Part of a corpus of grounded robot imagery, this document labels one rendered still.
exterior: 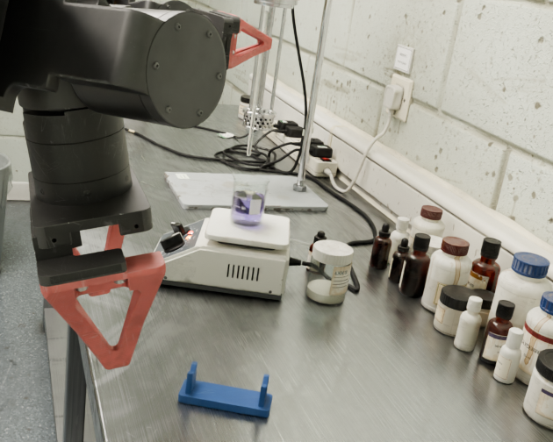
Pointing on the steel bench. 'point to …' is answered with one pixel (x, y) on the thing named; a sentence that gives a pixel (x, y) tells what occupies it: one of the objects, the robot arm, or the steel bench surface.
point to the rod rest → (226, 395)
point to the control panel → (183, 239)
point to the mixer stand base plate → (204, 196)
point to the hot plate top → (274, 235)
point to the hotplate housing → (230, 268)
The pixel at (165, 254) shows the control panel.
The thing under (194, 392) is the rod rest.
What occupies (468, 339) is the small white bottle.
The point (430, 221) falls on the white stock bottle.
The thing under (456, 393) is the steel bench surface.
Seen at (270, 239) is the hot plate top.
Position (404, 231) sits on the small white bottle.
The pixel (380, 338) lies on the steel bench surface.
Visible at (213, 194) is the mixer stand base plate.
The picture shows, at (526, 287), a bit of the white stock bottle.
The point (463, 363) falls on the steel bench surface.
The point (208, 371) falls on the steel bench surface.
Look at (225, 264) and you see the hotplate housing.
